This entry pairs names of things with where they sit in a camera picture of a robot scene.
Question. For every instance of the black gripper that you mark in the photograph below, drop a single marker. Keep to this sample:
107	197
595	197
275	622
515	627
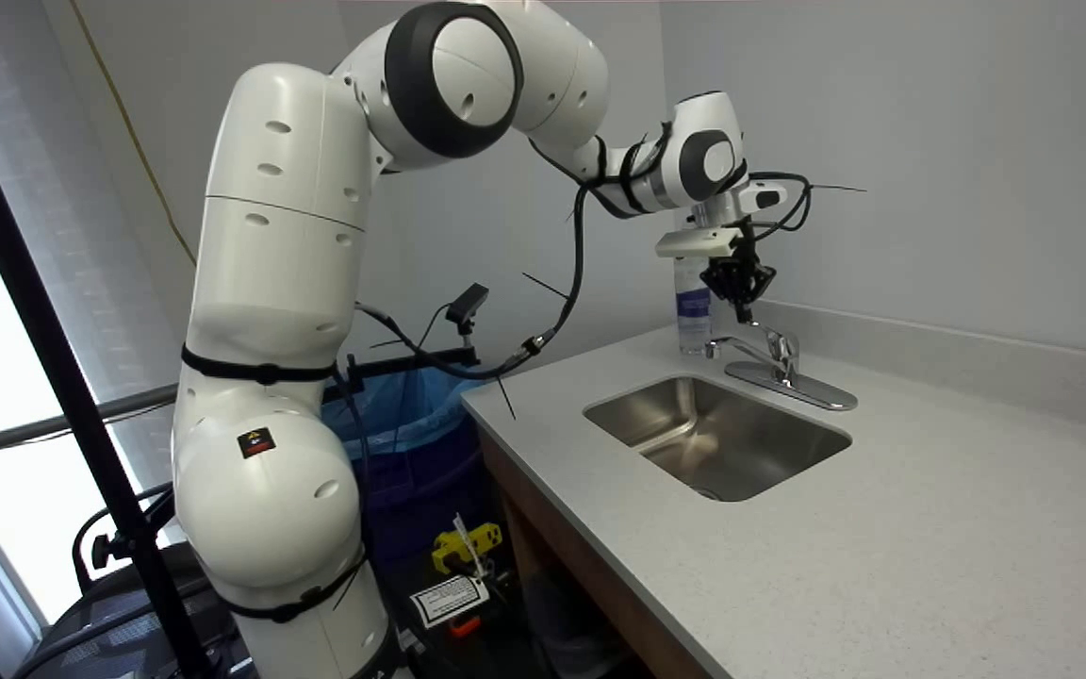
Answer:
730	269

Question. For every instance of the chrome tap spout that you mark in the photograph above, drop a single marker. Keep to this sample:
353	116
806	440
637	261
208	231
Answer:
738	346

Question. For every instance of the chrome tap lever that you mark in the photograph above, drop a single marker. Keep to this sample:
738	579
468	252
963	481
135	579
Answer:
781	354

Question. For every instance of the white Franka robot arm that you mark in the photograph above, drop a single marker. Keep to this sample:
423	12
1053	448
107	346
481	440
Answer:
280	252

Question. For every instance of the clear plastic water bottle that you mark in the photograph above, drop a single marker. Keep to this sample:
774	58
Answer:
693	315

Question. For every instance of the stainless steel sink basin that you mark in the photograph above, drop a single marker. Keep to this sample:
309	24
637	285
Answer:
718	437

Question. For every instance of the wooden counter cabinet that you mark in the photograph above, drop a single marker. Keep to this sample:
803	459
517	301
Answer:
566	567

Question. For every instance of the blue trash bin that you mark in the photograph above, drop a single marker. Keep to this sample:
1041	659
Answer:
413	429

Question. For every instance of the yellow tool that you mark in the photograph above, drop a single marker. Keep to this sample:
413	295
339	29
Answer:
462	549

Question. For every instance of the white labelled box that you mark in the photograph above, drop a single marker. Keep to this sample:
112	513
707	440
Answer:
452	598

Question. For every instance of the black stand pole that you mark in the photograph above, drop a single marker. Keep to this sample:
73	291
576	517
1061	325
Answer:
55	364

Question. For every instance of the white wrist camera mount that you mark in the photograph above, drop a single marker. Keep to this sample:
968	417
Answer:
701	242

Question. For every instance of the chrome tap base plate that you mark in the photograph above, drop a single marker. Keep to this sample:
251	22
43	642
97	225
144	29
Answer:
810	390

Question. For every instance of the black cart frame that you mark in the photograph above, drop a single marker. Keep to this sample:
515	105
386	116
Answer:
91	627

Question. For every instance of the grey window rail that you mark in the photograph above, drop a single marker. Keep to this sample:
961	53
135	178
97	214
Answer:
17	437

